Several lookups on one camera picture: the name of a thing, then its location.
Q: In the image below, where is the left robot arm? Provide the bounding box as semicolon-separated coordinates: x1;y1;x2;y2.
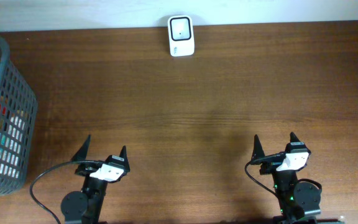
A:
60;137;131;224

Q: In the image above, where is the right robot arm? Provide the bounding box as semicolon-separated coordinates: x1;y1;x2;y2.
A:
247;133;322;223

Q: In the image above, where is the grey plastic mesh basket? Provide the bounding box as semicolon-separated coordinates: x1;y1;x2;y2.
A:
0;37;38;196

